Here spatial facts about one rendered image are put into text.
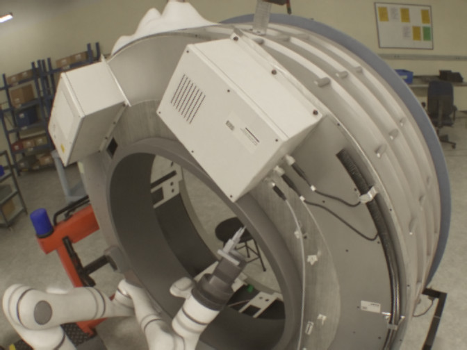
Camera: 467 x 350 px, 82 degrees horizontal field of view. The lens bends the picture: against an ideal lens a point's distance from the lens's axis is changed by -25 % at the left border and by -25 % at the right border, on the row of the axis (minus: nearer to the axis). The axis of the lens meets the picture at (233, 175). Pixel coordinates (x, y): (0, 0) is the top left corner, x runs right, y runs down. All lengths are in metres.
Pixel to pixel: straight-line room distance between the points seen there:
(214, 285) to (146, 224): 0.80
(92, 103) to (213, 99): 0.50
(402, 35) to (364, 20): 0.86
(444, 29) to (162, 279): 6.95
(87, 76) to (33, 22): 6.28
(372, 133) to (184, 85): 0.38
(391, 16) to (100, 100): 6.16
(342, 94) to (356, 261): 0.35
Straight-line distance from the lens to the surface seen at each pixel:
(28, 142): 6.95
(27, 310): 0.72
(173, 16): 0.98
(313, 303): 0.87
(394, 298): 0.72
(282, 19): 1.13
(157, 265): 1.48
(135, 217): 1.41
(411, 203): 0.75
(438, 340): 1.38
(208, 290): 0.70
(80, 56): 5.96
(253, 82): 0.59
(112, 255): 1.57
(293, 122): 0.56
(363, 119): 0.71
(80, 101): 0.99
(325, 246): 0.73
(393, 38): 6.74
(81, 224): 2.07
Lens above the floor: 1.82
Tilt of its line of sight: 24 degrees down
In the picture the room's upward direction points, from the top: 8 degrees counter-clockwise
